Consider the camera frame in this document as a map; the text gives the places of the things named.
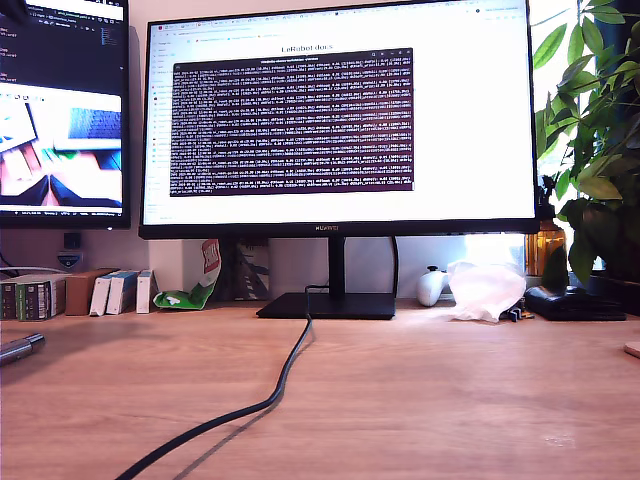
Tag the black ASUS computer monitor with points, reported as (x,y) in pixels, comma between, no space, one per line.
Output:
(65,60)

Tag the black leather pouch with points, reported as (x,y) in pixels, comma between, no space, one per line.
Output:
(575,302)

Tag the green Jenkki gum bag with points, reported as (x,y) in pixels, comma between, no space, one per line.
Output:
(192,296)

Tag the amber glass bottle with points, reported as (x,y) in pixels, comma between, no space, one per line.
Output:
(542,247)

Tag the green and white box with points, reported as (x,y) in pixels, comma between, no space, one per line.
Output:
(37,300)
(7,301)

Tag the green leafy houseplant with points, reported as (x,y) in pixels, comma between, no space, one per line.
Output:
(600,150)

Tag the blue and white box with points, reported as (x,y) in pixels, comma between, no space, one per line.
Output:
(120,295)
(99,297)
(143,293)

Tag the small black orange clip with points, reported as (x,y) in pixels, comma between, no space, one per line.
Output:
(517,314)

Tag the white game controller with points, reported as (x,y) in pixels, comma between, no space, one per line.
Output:
(431,288)

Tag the metallic laser pointer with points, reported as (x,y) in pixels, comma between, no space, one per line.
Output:
(20,346)

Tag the grey patterned card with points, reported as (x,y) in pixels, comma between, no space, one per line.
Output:
(252,270)

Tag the brown cardboard box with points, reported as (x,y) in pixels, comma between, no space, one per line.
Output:
(80,293)

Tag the white plastic bag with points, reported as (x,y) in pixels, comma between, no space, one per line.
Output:
(485,291)

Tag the round wooden coaster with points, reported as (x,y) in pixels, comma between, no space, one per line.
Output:
(633,348)

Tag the clear sanitizer bottle blue label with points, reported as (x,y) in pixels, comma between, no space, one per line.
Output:
(69,259)

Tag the black Huawei computer monitor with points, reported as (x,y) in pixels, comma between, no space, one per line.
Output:
(450,125)

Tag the black plant pot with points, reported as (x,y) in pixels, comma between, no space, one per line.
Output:
(617,295)

